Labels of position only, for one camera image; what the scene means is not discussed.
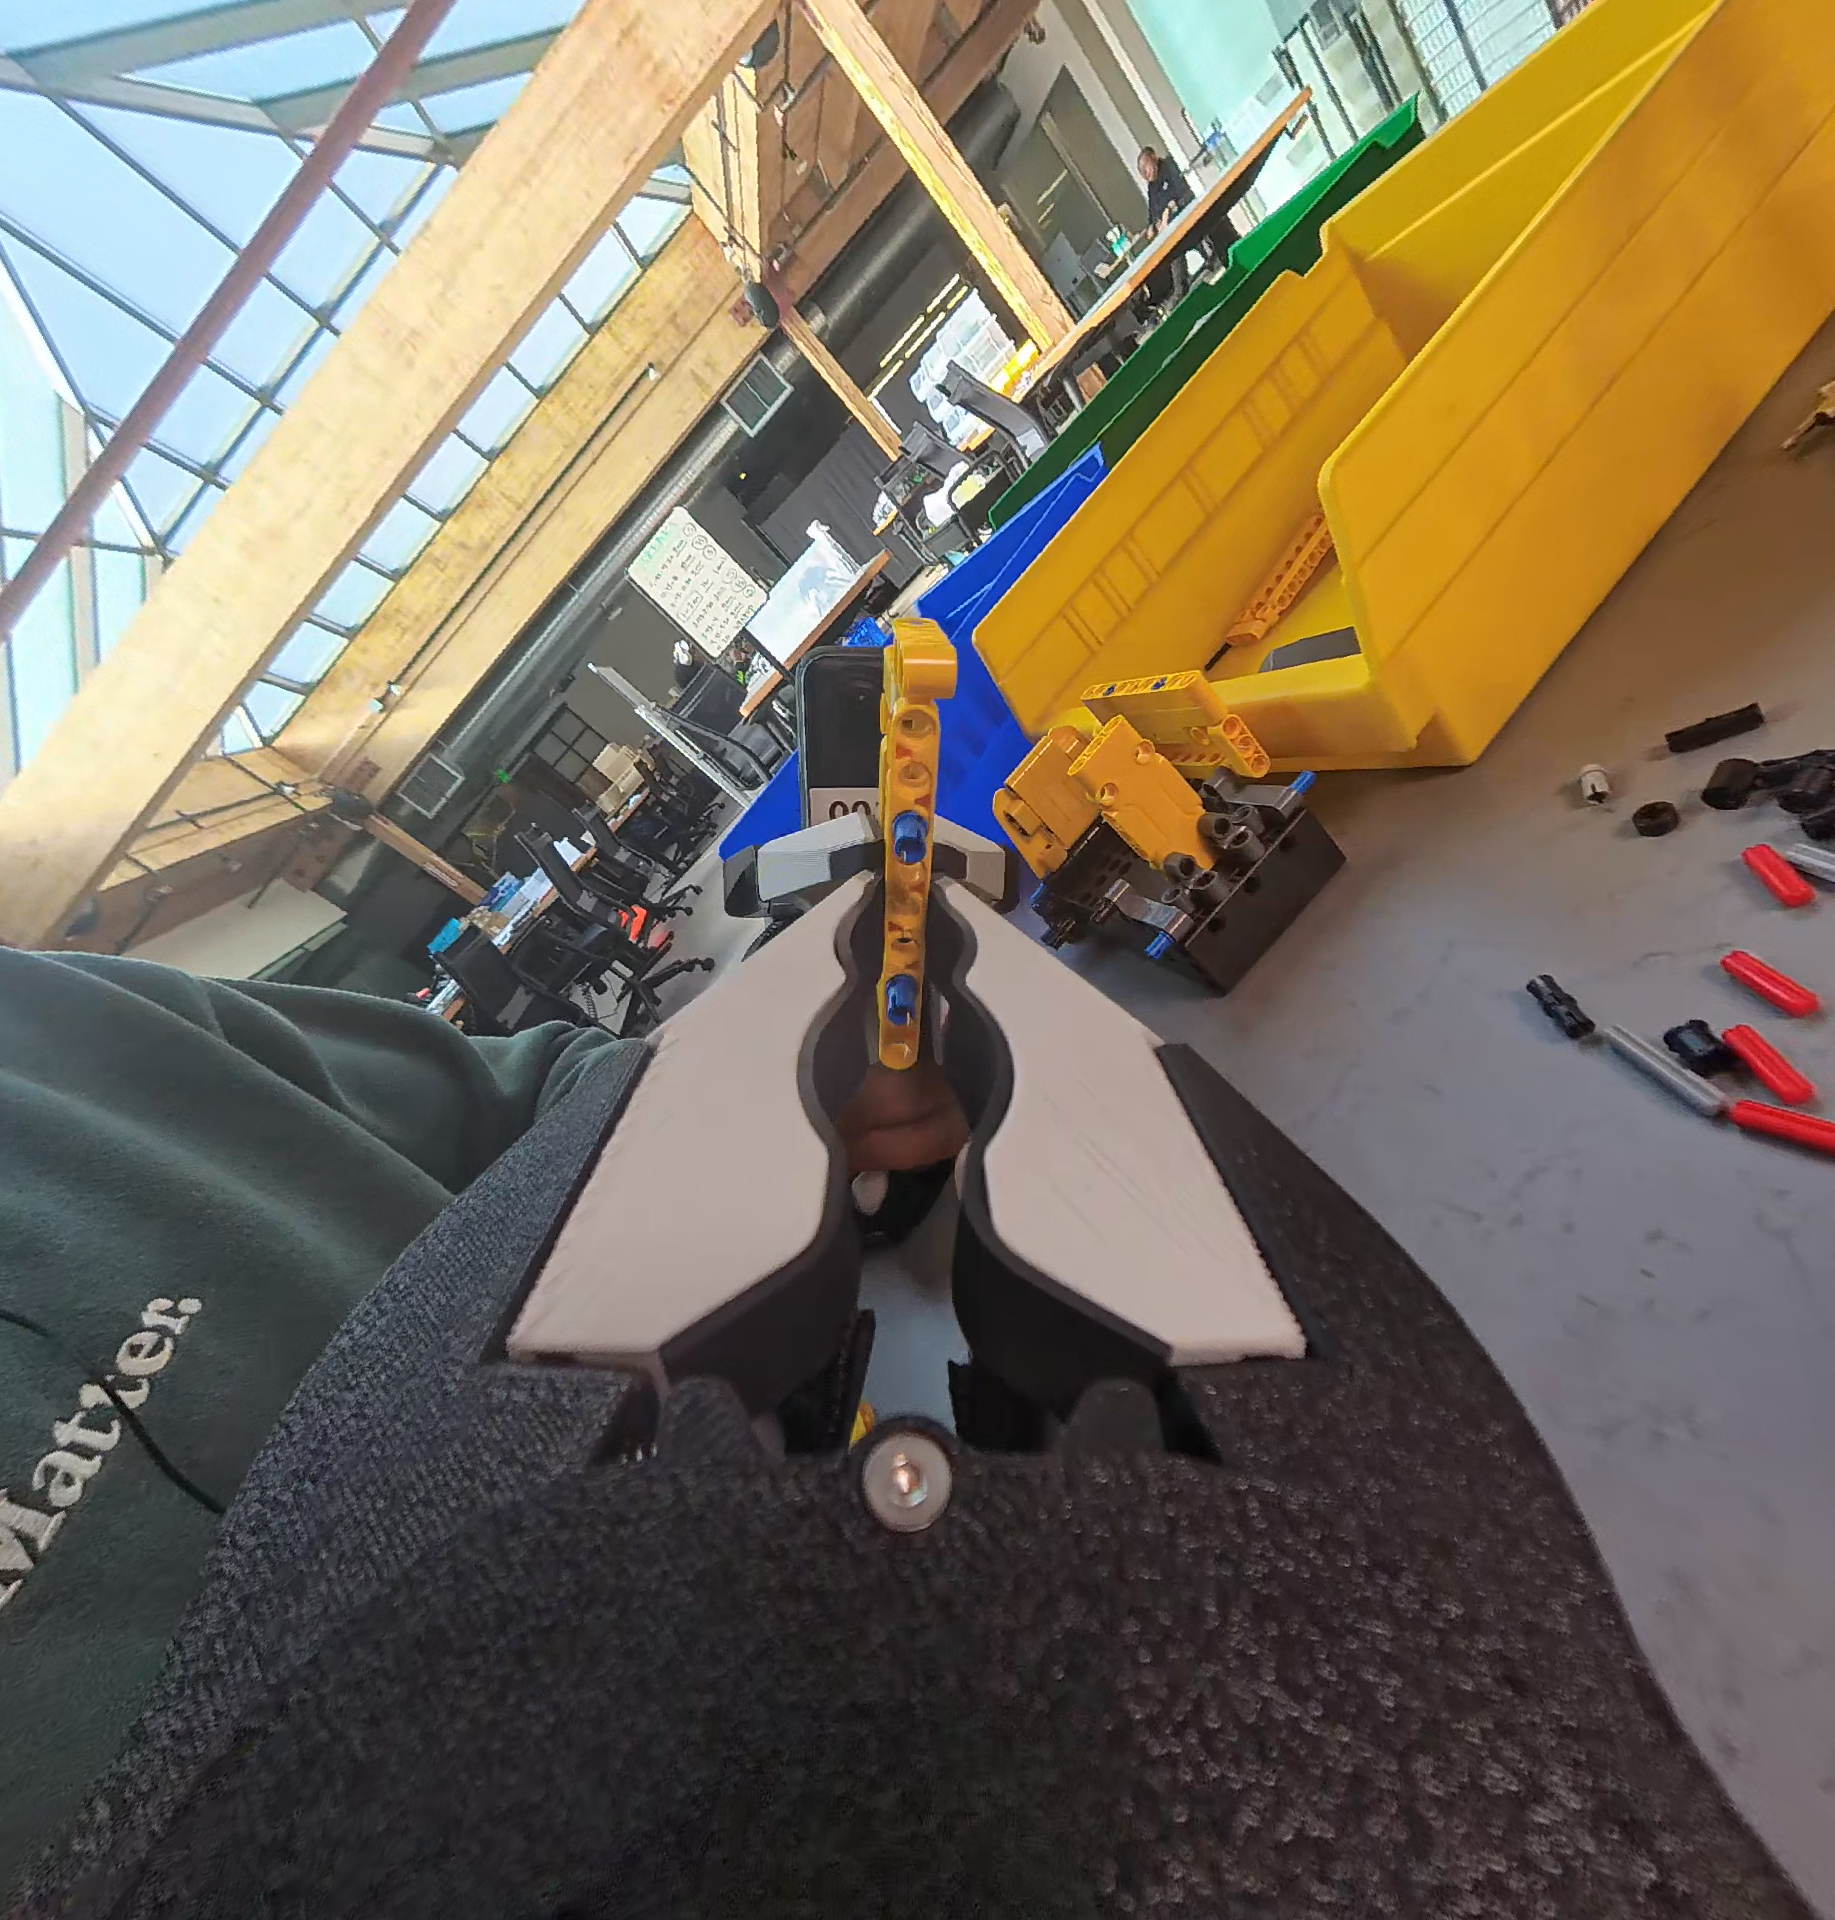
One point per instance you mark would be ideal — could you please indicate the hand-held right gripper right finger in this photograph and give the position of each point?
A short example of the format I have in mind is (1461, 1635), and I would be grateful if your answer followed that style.
(1129, 1200)

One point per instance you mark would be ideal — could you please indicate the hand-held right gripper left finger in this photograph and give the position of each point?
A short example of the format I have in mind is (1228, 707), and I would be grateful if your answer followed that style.
(693, 1200)

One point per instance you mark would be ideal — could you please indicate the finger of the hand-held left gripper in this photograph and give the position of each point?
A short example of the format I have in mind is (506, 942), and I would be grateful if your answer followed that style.
(985, 862)
(797, 867)

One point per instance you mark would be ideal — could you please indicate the blue plastic bin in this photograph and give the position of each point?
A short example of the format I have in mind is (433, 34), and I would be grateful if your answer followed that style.
(992, 630)

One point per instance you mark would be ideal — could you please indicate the black and yellow lego model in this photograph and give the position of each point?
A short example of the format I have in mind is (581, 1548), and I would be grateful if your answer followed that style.
(1174, 841)

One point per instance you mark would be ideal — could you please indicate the dark grey flat lego panel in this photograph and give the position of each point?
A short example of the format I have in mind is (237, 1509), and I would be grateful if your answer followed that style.
(1314, 649)

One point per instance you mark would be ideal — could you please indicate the pile of small lego pins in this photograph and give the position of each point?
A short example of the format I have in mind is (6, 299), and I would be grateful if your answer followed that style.
(1757, 960)

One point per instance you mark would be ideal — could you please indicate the person's left hand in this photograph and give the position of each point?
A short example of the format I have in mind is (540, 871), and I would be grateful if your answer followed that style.
(903, 1117)

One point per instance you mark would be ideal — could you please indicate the black office chair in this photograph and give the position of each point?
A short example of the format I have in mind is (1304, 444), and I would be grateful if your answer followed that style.
(587, 930)

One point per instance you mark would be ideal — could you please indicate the green plastic bin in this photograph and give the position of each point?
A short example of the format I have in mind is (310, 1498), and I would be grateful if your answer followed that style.
(1204, 316)

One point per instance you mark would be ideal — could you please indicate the person in green sweatshirt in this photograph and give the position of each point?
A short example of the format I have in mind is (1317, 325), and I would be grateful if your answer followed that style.
(138, 1275)

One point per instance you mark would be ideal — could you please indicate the wooden top desk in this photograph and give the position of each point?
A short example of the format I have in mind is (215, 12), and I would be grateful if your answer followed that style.
(1174, 241)

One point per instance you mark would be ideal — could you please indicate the yellow plastic bin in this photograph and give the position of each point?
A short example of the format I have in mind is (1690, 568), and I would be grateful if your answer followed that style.
(1455, 450)

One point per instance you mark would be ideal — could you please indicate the yellow lego ladder frame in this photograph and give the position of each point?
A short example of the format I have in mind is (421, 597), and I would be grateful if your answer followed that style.
(1284, 577)

